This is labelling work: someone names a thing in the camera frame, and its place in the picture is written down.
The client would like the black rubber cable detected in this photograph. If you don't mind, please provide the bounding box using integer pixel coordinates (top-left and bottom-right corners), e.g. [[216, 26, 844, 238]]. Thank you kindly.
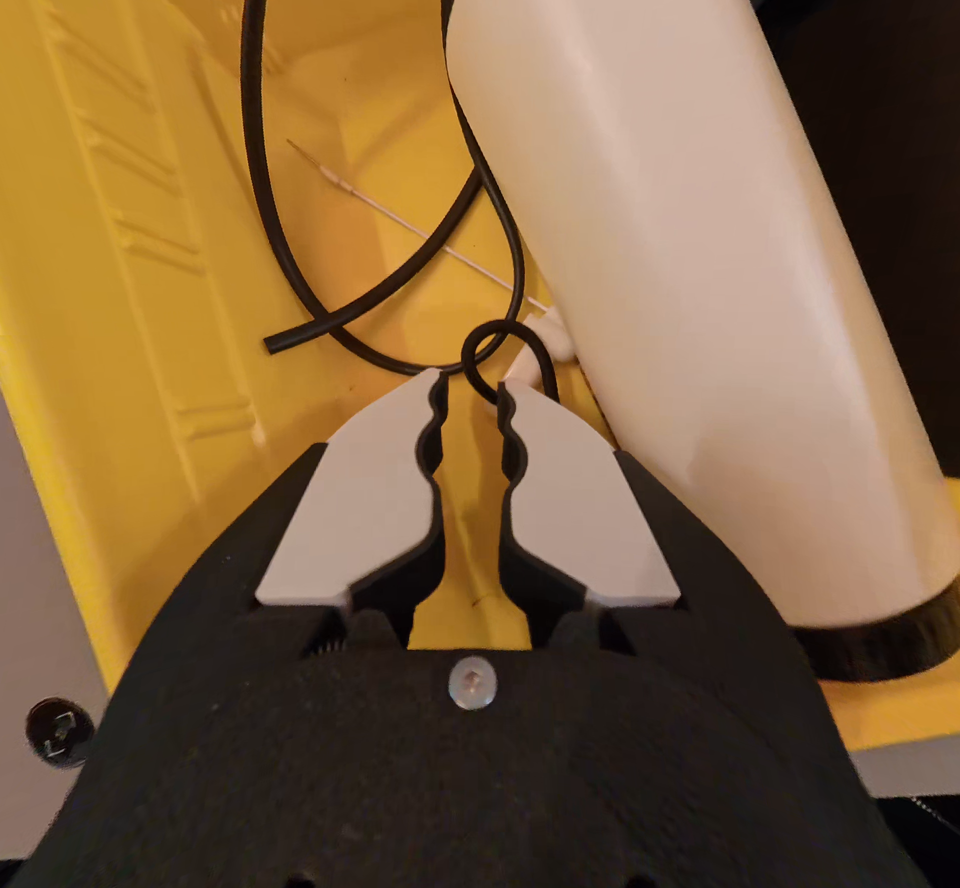
[[240, 0, 560, 407]]

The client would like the white cylinder with black base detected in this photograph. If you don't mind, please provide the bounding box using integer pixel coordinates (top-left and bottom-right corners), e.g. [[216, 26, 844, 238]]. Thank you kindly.
[[444, 0, 960, 683]]

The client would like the yellow plastic bin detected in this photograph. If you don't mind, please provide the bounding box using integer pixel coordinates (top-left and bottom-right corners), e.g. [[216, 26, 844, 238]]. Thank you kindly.
[[0, 0, 960, 752]]

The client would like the thin white wire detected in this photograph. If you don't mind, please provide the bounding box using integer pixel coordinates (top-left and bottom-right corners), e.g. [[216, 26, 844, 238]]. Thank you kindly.
[[287, 138, 552, 312]]

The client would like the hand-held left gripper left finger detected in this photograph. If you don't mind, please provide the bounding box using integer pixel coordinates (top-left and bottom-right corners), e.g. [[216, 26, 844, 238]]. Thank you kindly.
[[255, 369, 450, 645]]

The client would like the black round screw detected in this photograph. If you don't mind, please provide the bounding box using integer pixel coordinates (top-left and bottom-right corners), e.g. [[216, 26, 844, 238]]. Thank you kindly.
[[24, 697, 96, 769]]

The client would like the small white plastic piece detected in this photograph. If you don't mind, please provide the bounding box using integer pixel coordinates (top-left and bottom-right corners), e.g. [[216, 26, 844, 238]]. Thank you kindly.
[[498, 307, 577, 417]]

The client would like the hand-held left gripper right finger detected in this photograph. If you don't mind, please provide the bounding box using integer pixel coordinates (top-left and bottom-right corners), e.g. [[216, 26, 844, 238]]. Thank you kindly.
[[496, 378, 682, 645]]

